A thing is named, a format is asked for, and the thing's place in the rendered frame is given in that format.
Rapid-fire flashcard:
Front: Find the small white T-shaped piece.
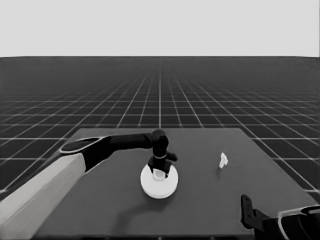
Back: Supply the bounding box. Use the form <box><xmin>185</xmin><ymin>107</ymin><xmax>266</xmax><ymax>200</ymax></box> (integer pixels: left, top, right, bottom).
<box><xmin>218</xmin><ymin>152</ymin><xmax>229</xmax><ymax>170</ymax></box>

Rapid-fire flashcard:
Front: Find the large thick white disc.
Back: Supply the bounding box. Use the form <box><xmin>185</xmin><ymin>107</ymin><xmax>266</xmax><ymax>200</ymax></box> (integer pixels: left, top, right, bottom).
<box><xmin>140</xmin><ymin>163</ymin><xmax>179</xmax><ymax>200</ymax></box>

